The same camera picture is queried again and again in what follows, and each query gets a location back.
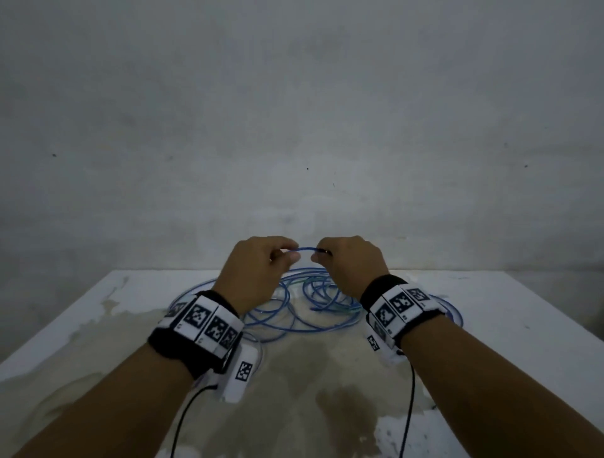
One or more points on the person's left hand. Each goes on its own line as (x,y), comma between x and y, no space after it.
(250,273)

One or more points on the person's right hand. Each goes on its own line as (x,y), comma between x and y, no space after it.
(354,269)

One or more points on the person's right thumb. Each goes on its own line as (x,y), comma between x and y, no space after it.
(320,257)

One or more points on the person's left thumb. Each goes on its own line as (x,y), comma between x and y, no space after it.
(288,257)

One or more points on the person's left forearm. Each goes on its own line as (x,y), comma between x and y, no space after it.
(122,406)

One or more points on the person's right forearm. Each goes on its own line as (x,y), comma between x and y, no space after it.
(490,391)

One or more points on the black wristband with marker tags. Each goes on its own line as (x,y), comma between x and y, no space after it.
(401,304)
(200,325)

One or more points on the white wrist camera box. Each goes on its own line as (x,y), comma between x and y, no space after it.
(241,372)
(377,344)

